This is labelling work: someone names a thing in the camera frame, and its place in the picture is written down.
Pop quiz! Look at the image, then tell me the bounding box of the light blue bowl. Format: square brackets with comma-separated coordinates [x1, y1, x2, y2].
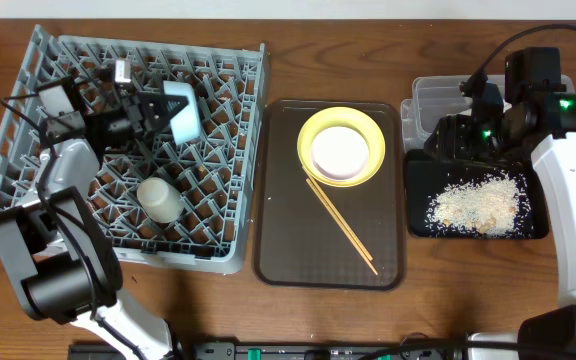
[163, 81, 202, 145]

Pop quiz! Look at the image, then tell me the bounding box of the rice food waste pile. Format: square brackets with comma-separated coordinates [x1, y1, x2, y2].
[424, 172, 532, 238]

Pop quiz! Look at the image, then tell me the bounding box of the white cup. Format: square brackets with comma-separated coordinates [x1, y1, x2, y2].
[137, 177, 183, 223]

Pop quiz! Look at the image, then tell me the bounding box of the white bowl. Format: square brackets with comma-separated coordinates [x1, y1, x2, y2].
[311, 126, 369, 181]

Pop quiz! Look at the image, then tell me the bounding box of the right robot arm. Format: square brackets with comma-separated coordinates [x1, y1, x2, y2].
[424, 47, 576, 359]

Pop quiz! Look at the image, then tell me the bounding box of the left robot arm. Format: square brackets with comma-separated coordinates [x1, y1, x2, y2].
[0, 76, 199, 359]

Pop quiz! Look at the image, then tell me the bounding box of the clear plastic bin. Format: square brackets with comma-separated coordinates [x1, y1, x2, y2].
[400, 74, 576, 154]

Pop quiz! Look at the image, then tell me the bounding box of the black tray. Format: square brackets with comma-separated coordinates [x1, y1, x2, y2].
[404, 150, 550, 239]

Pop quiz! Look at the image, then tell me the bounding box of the grey plastic dish rack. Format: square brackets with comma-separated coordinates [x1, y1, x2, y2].
[0, 27, 270, 274]

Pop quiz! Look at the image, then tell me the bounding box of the yellow plate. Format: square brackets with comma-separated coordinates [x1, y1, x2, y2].
[297, 107, 386, 187]

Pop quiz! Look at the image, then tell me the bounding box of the upper wooden chopstick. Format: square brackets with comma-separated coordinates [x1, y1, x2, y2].
[306, 174, 373, 263]

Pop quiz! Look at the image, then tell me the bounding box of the wooden chopstick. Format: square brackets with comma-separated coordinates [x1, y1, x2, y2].
[305, 178, 379, 277]
[306, 174, 373, 263]

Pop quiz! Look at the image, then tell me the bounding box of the lower wooden chopstick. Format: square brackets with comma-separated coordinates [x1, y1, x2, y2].
[305, 178, 379, 277]

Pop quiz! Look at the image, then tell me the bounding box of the brown serving tray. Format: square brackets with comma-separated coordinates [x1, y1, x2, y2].
[253, 100, 406, 291]

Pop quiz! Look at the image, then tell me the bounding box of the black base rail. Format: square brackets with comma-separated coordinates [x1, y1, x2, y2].
[66, 339, 519, 360]

